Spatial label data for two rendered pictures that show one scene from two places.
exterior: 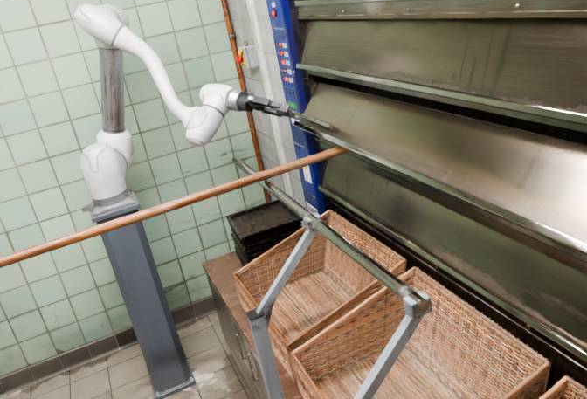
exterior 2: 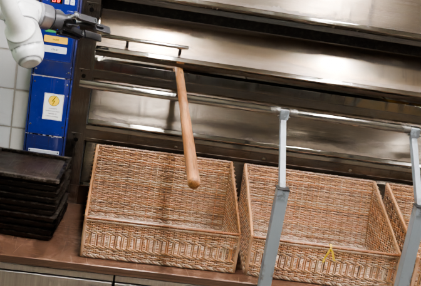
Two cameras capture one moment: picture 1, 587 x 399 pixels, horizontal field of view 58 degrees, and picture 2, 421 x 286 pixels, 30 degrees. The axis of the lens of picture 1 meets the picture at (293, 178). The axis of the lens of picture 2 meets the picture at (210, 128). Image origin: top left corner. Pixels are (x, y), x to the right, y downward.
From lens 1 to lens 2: 2.83 m
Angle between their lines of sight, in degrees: 73
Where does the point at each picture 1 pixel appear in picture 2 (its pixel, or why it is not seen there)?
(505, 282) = (343, 144)
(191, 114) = (35, 26)
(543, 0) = not seen: outside the picture
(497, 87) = (371, 22)
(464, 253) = (306, 136)
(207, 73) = not seen: outside the picture
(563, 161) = (398, 62)
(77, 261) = not seen: outside the picture
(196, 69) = not seen: outside the picture
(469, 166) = (343, 69)
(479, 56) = (354, 3)
